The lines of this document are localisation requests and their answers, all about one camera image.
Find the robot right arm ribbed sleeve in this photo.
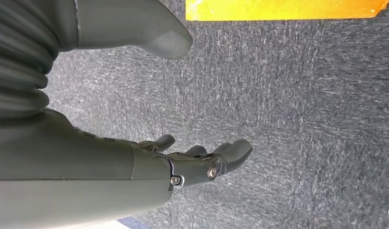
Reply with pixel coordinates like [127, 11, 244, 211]
[0, 0, 61, 120]

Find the white panel with blue edge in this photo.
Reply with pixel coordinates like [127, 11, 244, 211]
[86, 217, 134, 229]

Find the yellow floor tape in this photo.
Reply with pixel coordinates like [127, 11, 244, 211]
[185, 0, 389, 22]

